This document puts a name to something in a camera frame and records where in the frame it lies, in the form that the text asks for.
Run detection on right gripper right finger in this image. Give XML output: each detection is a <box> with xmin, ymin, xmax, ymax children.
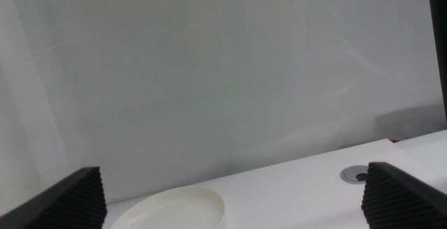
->
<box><xmin>361</xmin><ymin>162</ymin><xmax>447</xmax><ymax>229</ymax></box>

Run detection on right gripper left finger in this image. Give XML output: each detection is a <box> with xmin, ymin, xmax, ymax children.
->
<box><xmin>0</xmin><ymin>166</ymin><xmax>108</xmax><ymax>229</ymax></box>

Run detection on cream white shallow bowl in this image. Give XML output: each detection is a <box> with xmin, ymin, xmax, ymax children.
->
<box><xmin>110</xmin><ymin>186</ymin><xmax>226</xmax><ymax>229</ymax></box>

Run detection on white fabric backdrop curtain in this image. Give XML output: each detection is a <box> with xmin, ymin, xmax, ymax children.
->
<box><xmin>0</xmin><ymin>0</ymin><xmax>446</xmax><ymax>216</ymax></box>

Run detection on round silver cable grommet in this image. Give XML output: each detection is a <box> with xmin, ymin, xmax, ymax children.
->
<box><xmin>340</xmin><ymin>165</ymin><xmax>370</xmax><ymax>185</ymax></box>

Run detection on dark vertical post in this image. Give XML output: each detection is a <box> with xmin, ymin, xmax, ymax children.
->
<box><xmin>425</xmin><ymin>0</ymin><xmax>447</xmax><ymax>122</ymax></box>

